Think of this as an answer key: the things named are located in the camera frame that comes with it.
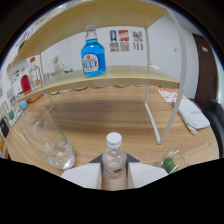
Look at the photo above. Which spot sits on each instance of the clear bottle brown cap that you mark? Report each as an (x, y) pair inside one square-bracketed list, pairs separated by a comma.
[(35, 78)]

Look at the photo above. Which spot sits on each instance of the wall posters row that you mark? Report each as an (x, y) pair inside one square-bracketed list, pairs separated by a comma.
[(125, 40)]

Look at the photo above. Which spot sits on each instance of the light blue cup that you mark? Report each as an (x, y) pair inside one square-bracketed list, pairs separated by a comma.
[(23, 105)]

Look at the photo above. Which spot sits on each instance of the glass bowl of limes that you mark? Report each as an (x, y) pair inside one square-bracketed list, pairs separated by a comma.
[(170, 163)]

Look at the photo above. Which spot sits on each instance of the clear glass tumbler with ice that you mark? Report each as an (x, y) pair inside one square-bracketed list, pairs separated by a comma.
[(50, 143)]

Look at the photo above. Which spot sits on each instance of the clear bottle white cap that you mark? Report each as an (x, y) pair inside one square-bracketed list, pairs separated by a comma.
[(114, 160)]

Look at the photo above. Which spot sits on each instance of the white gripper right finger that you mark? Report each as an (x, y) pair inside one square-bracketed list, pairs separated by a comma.
[(146, 173)]

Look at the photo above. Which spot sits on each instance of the white fabric pouch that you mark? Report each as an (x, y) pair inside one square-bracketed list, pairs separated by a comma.
[(193, 115)]

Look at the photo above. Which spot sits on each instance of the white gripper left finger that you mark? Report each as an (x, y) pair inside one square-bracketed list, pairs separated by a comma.
[(83, 175)]

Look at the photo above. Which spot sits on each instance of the brown door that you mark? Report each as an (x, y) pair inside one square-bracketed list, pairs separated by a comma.
[(204, 70)]

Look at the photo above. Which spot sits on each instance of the blue liquid bottle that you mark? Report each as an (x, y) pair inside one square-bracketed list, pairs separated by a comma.
[(93, 58)]

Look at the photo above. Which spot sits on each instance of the black sofa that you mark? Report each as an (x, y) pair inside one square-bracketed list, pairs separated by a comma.
[(215, 123)]

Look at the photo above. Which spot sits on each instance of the two-tier wooden shelf rack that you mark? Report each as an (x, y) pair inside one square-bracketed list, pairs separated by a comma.
[(116, 75)]

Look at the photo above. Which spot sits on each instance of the orange printed paper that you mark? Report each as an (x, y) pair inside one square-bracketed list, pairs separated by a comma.
[(168, 95)]

